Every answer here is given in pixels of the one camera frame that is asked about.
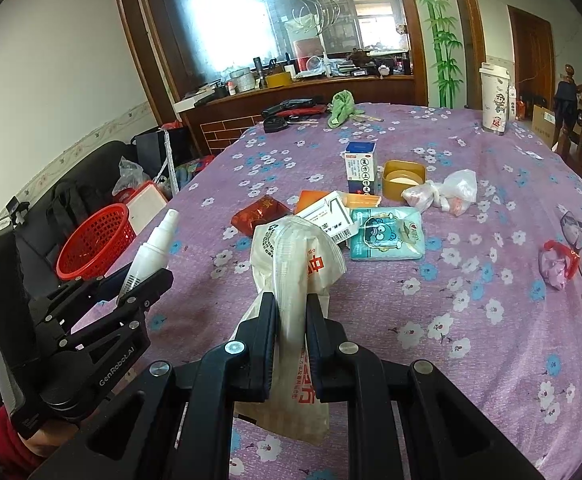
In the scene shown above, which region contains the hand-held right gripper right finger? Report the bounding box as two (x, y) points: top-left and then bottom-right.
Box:
(305, 292), (547, 480)

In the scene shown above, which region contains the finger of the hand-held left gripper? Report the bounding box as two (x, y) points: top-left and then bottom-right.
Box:
(57, 267), (175, 355)
(30, 275), (122, 332)

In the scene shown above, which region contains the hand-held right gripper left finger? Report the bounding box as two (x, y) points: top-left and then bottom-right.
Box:
(31, 291), (280, 480)

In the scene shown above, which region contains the red plastic basket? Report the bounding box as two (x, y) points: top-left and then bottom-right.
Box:
(55, 203), (137, 281)

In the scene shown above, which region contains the white spray bottle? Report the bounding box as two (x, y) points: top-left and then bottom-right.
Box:
(120, 208), (180, 302)

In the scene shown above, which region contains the white printed plastic bag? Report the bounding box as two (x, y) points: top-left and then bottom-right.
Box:
(232, 216), (348, 448)

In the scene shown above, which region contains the white barcode carton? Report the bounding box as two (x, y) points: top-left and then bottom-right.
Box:
(296, 191), (360, 246)

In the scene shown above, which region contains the orange medicine box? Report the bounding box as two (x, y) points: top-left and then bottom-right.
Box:
(293, 189), (383, 216)

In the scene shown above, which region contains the clear plastic bag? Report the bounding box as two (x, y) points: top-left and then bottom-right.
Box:
(112, 156), (152, 196)
(400, 168), (478, 216)

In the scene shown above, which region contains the person's left forearm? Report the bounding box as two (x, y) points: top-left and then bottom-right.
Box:
(0, 402), (80, 480)

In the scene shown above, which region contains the black backpack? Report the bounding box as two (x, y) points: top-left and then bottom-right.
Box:
(46, 180), (102, 243)

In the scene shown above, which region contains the white box with red rim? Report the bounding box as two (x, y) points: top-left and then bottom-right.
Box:
(125, 182), (170, 221)

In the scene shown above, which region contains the red snack packet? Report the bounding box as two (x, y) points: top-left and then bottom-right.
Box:
(231, 193), (292, 236)

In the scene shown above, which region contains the teal wet wipes pack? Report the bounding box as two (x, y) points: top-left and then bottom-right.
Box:
(348, 207), (427, 261)

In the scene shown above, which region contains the black sofa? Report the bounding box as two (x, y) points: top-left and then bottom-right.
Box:
(0, 140), (172, 411)

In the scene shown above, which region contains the blue red printed bag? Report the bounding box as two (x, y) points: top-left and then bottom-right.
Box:
(175, 156), (215, 187)

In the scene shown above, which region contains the black paper bag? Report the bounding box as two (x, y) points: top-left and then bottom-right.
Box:
(130, 126), (192, 186)

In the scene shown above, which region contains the blue white medicine box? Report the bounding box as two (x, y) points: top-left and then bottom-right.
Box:
(344, 141), (377, 196)

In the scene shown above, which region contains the purple floral tablecloth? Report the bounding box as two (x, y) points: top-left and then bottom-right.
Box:
(141, 101), (582, 480)

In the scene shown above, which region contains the wooden cabinet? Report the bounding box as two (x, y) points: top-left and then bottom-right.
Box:
(181, 75), (428, 157)

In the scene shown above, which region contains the green cloth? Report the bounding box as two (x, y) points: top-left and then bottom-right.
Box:
(326, 90), (357, 129)

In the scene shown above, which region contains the black pouch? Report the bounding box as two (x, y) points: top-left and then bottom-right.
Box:
(262, 96), (325, 119)

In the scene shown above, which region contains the red pink wrapper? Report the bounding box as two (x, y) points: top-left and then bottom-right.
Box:
(538, 239), (580, 291)

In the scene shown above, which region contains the wood framed glass partition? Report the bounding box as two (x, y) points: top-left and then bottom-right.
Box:
(108, 0), (487, 111)

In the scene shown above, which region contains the white ceramic jar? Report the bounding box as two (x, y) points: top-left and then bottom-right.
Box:
(478, 62), (512, 136)

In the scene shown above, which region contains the cardboard box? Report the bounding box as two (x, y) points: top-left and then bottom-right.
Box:
(530, 104), (560, 146)

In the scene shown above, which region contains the wooden door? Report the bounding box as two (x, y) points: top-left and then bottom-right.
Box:
(508, 4), (557, 106)

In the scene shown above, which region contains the black wall plug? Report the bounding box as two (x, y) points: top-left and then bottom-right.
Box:
(5, 198), (30, 227)

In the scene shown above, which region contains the green bamboo wall decal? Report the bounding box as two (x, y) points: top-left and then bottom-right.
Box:
(405, 0), (465, 109)

